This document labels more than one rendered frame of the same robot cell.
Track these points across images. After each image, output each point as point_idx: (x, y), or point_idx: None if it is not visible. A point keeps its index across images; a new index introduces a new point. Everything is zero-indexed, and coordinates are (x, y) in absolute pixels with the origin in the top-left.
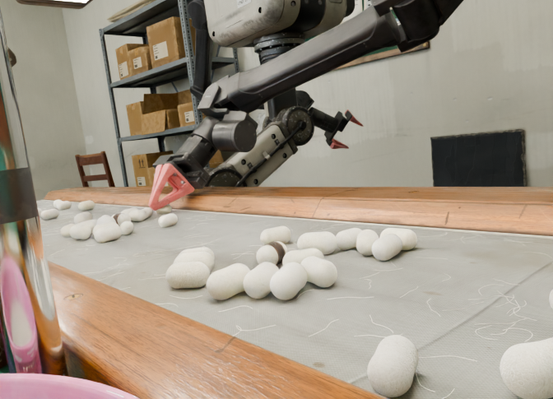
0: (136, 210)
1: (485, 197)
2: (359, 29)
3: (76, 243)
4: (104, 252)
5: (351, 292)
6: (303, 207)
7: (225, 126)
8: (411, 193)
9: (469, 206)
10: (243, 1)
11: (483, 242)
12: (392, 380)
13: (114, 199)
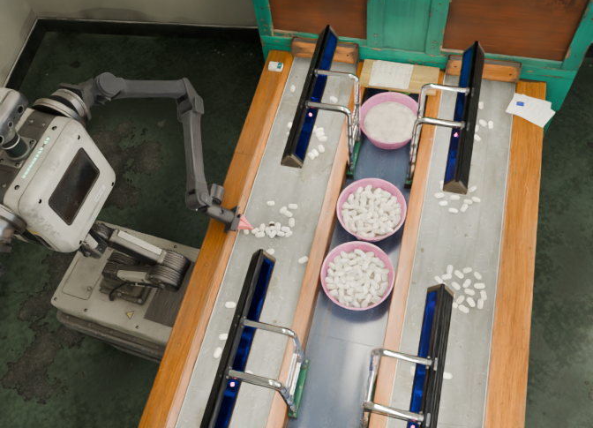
0: (262, 226)
1: (264, 115)
2: (198, 123)
3: (297, 217)
4: (304, 195)
5: (315, 124)
6: (256, 162)
7: (220, 191)
8: (253, 132)
9: (268, 117)
10: (100, 193)
11: (282, 116)
12: None
13: (210, 304)
